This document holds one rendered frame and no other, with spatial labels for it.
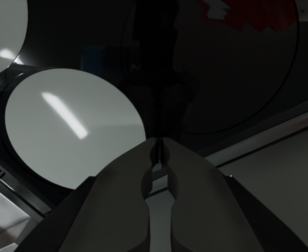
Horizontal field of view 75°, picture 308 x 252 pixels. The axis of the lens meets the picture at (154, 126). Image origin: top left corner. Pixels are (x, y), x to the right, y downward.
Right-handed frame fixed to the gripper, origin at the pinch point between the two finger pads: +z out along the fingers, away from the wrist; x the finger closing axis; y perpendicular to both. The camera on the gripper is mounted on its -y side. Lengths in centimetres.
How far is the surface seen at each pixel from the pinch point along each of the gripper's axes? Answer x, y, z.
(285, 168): 9.5, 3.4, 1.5
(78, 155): -6.1, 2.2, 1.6
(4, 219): -16.8, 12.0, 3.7
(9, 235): -15.5, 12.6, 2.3
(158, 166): -0.1, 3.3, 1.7
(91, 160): -5.2, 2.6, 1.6
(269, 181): 8.2, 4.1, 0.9
